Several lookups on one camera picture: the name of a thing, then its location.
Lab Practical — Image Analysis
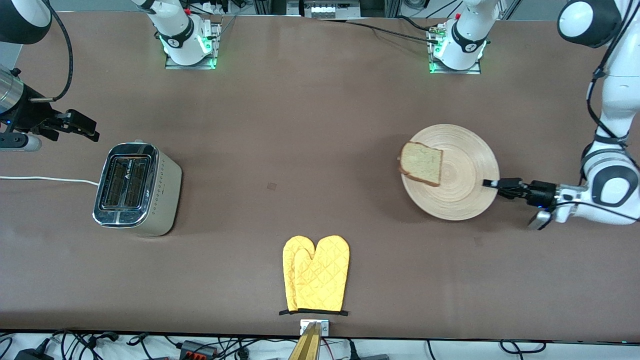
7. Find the round wooden plate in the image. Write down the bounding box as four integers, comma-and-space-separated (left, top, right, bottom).
401, 124, 500, 221

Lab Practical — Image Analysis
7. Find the bread slice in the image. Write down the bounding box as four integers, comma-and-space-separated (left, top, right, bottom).
398, 141, 444, 188

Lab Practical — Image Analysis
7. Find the silver two-slot toaster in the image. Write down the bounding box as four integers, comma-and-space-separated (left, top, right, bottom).
92, 140, 183, 237

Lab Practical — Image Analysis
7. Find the silver mounting bracket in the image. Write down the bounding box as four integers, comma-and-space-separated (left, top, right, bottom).
300, 320, 330, 337

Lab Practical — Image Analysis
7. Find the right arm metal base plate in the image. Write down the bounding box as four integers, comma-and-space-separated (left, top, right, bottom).
165, 20, 222, 71

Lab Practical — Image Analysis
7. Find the black and orange connector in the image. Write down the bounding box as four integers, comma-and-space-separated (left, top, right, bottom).
179, 340, 219, 359

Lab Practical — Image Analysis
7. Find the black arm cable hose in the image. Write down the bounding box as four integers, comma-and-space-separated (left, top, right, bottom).
586, 0, 635, 141
30, 0, 75, 103

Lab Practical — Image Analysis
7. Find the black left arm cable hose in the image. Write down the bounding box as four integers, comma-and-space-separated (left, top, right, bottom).
586, 0, 635, 141

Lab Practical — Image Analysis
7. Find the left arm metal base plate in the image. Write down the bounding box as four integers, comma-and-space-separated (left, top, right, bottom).
427, 24, 482, 75

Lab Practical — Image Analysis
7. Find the white power strip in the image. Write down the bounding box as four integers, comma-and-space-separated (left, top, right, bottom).
304, 0, 362, 19

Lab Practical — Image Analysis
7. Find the black plug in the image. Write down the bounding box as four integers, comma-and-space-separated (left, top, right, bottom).
349, 340, 391, 360

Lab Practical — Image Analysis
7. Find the golden camera stand profile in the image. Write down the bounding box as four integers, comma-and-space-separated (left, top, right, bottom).
288, 322, 321, 360

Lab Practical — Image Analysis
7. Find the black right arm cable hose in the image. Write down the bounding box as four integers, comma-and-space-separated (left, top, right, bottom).
30, 0, 75, 103

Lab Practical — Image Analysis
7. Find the black cable loop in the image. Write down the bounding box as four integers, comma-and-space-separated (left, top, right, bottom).
500, 339, 547, 355

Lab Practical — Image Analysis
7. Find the white toaster power cable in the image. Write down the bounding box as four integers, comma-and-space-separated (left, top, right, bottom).
0, 175, 100, 186

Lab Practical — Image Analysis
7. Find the black cable on table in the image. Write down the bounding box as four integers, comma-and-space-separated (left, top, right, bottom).
320, 15, 442, 45

